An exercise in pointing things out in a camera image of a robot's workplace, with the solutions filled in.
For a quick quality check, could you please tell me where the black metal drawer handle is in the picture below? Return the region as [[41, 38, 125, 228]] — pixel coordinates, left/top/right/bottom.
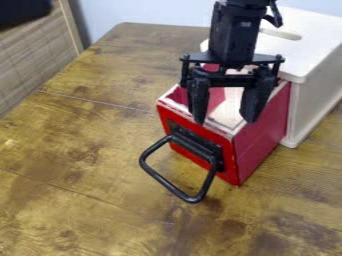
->
[[139, 120, 224, 204]]

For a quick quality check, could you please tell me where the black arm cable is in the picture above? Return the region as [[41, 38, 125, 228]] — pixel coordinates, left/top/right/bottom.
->
[[262, 1, 284, 29]]

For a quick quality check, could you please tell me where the red wooden drawer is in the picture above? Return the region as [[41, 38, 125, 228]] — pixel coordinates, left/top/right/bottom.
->
[[156, 79, 291, 187]]

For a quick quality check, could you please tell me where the white wooden cabinet box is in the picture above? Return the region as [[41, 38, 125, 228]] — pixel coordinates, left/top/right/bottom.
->
[[199, 4, 342, 150]]

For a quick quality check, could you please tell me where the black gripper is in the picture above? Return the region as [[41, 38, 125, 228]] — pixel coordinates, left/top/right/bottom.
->
[[180, 0, 284, 125]]

